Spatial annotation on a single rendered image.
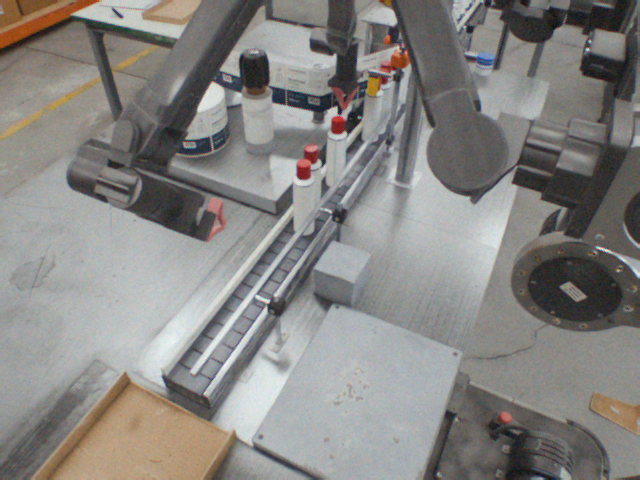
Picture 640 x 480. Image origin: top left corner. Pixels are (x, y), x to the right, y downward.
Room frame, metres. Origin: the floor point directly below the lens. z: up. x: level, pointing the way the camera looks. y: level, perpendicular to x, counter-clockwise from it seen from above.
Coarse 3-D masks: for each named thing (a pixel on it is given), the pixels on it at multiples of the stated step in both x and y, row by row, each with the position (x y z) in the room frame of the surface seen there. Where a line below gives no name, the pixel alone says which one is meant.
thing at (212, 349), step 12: (384, 120) 1.28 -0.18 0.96; (372, 132) 1.21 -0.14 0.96; (360, 156) 1.10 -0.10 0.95; (348, 168) 1.03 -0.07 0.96; (336, 180) 0.98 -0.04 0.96; (324, 204) 0.90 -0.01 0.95; (312, 216) 0.85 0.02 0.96; (300, 228) 0.80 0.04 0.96; (288, 252) 0.74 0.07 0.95; (276, 264) 0.69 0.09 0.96; (264, 276) 0.66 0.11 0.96; (252, 300) 0.60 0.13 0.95; (240, 312) 0.57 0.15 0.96; (228, 324) 0.54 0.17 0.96; (216, 348) 0.49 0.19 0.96; (204, 360) 0.46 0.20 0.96; (192, 372) 0.43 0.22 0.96
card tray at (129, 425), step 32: (128, 384) 0.47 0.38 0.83; (96, 416) 0.40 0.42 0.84; (128, 416) 0.41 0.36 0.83; (160, 416) 0.41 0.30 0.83; (192, 416) 0.41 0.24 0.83; (64, 448) 0.33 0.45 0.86; (96, 448) 0.34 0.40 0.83; (128, 448) 0.34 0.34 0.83; (160, 448) 0.35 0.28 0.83; (192, 448) 0.35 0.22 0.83; (224, 448) 0.34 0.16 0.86
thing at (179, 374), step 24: (360, 144) 1.27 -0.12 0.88; (360, 168) 1.15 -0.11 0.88; (336, 192) 1.03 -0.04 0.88; (288, 240) 0.85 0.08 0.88; (312, 240) 0.85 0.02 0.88; (264, 264) 0.77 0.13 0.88; (288, 264) 0.77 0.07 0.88; (240, 288) 0.69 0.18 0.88; (264, 288) 0.69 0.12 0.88; (216, 336) 0.56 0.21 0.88; (240, 336) 0.56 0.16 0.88; (192, 360) 0.51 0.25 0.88; (216, 360) 0.51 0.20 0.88; (192, 384) 0.45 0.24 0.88
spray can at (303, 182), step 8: (304, 160) 0.89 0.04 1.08; (296, 168) 0.88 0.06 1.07; (304, 168) 0.87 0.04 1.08; (296, 176) 0.88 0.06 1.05; (304, 176) 0.87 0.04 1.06; (312, 176) 0.89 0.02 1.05; (296, 184) 0.87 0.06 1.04; (304, 184) 0.86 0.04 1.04; (312, 184) 0.87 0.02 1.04; (296, 192) 0.87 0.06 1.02; (304, 192) 0.86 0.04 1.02; (312, 192) 0.87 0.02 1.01; (296, 200) 0.87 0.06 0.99; (304, 200) 0.86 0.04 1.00; (312, 200) 0.87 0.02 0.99; (296, 208) 0.87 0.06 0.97; (304, 208) 0.86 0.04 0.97; (312, 208) 0.87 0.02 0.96; (296, 216) 0.87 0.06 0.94; (304, 216) 0.86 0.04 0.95; (296, 224) 0.87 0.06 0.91; (312, 224) 0.87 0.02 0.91; (304, 232) 0.86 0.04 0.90; (312, 232) 0.87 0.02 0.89
